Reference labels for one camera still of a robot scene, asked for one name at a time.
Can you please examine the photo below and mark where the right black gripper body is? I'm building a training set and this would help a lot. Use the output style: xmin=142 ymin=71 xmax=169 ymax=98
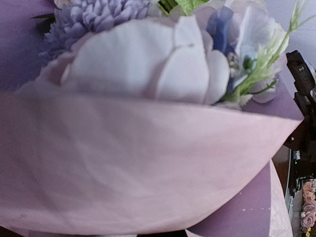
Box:
xmin=284 ymin=93 xmax=316 ymax=197

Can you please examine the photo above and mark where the pale pink rose stem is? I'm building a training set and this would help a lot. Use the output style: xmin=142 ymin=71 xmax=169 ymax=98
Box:
xmin=300 ymin=179 xmax=316 ymax=237

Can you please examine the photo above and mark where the purple hydrangea fake flower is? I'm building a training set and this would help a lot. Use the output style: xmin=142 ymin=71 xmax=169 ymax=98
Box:
xmin=18 ymin=0 xmax=308 ymax=110

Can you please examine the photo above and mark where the pink purple wrapping paper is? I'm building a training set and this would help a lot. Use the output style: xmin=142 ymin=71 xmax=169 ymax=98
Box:
xmin=0 ymin=0 xmax=301 ymax=237

